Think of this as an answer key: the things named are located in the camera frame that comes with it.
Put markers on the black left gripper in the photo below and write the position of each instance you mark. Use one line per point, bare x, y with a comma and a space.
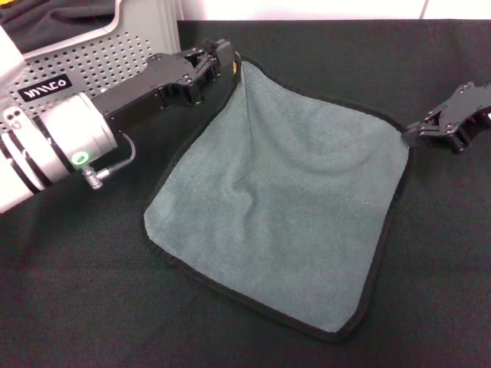
145, 92

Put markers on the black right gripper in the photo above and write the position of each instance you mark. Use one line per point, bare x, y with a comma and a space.
468, 107

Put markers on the grey yellow towel black trim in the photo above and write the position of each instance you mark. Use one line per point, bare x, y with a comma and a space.
287, 191

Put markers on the grey perforated storage box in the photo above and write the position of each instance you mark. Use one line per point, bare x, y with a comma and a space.
126, 50

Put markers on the dark towel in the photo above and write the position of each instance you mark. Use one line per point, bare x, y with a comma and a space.
57, 27

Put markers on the black tablecloth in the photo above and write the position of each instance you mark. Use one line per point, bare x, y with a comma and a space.
115, 287

